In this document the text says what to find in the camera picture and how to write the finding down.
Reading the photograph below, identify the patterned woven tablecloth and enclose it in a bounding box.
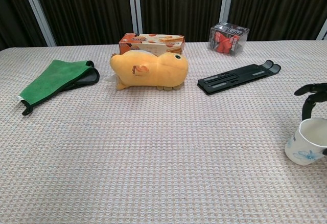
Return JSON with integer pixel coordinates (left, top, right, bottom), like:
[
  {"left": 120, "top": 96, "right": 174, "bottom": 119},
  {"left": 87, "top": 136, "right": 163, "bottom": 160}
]
[{"left": 0, "top": 39, "right": 327, "bottom": 224}]

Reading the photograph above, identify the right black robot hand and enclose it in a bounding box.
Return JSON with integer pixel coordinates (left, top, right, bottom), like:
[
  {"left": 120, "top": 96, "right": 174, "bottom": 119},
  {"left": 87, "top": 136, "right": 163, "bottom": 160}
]
[{"left": 294, "top": 82, "right": 327, "bottom": 155}]

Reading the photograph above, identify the white partition post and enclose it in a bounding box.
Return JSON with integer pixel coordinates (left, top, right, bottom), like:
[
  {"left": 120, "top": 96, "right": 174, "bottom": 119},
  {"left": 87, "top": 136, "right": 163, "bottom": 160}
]
[
  {"left": 127, "top": 0, "right": 144, "bottom": 34},
  {"left": 19, "top": 0, "right": 57, "bottom": 47},
  {"left": 315, "top": 19, "right": 327, "bottom": 41},
  {"left": 219, "top": 0, "right": 236, "bottom": 26}
]

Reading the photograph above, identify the black folding laptop stand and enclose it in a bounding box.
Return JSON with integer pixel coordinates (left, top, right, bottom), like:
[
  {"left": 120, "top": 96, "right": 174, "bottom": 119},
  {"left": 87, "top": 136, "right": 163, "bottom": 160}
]
[{"left": 197, "top": 59, "right": 282, "bottom": 96}]

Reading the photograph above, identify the white blue-patterned mug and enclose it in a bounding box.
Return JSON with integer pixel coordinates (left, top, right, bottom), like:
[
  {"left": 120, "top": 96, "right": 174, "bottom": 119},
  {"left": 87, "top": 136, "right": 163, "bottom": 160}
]
[{"left": 285, "top": 118, "right": 327, "bottom": 167}]

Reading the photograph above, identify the orange biscuit box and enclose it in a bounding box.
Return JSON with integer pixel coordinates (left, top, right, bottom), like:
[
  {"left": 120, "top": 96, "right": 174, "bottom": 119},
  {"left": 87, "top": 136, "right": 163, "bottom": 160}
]
[{"left": 118, "top": 32, "right": 185, "bottom": 56}]

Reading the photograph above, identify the clear box with red item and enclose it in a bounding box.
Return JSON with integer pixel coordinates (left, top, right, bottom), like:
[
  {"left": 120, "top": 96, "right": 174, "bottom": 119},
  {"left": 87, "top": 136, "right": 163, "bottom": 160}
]
[{"left": 207, "top": 21, "right": 250, "bottom": 57}]

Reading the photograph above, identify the yellow plush animal toy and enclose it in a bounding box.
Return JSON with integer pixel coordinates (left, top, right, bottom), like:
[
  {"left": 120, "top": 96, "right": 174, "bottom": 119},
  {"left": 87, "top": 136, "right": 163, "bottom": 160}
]
[{"left": 109, "top": 50, "right": 189, "bottom": 92}]

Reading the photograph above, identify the green cloth with black trim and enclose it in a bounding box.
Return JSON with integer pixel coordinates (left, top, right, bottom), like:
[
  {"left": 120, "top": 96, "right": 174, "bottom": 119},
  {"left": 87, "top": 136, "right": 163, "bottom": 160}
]
[{"left": 18, "top": 59, "right": 100, "bottom": 116}]

